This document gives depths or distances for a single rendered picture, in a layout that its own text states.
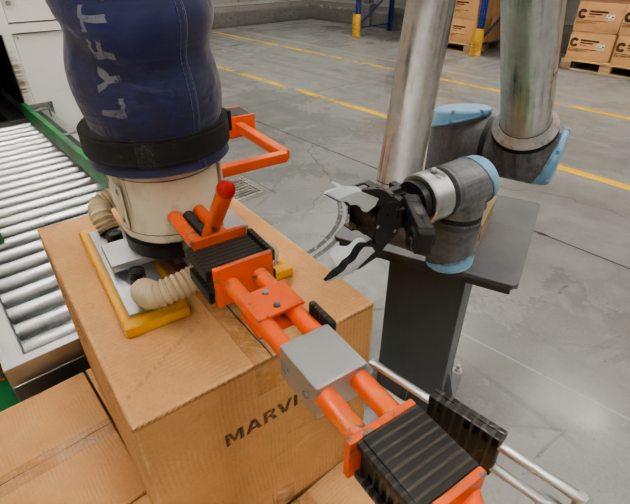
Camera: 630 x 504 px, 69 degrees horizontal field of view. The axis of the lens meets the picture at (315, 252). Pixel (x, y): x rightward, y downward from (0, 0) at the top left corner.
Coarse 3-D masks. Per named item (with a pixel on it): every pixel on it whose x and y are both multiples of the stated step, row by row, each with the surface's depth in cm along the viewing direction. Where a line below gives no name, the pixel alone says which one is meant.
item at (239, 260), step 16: (192, 240) 61; (208, 240) 62; (224, 240) 63; (240, 240) 63; (256, 240) 63; (192, 256) 59; (208, 256) 60; (224, 256) 60; (240, 256) 60; (256, 256) 58; (272, 256) 61; (192, 272) 61; (208, 272) 56; (224, 272) 56; (240, 272) 58; (272, 272) 61; (208, 288) 58; (256, 288) 61; (224, 304) 59
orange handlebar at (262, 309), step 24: (264, 144) 98; (240, 168) 88; (168, 216) 71; (240, 288) 56; (264, 288) 55; (288, 288) 55; (264, 312) 51; (288, 312) 53; (264, 336) 50; (360, 384) 44; (336, 408) 41; (384, 408) 41; (360, 456) 38
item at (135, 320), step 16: (96, 240) 86; (112, 240) 83; (96, 256) 83; (96, 272) 81; (112, 272) 78; (128, 272) 73; (144, 272) 74; (160, 272) 79; (112, 288) 75; (128, 288) 74; (112, 304) 72; (128, 304) 71; (176, 304) 72; (128, 320) 68; (144, 320) 68; (160, 320) 69; (176, 320) 71; (128, 336) 67
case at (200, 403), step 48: (48, 240) 91; (288, 240) 91; (96, 288) 78; (336, 288) 78; (96, 336) 68; (144, 336) 68; (192, 336) 68; (240, 336) 68; (288, 336) 68; (144, 384) 61; (192, 384) 61; (240, 384) 64; (288, 384) 70; (144, 432) 56; (192, 432) 62; (240, 432) 68; (288, 432) 77; (336, 432) 87; (144, 480) 76; (192, 480) 67; (240, 480) 74; (288, 480) 84
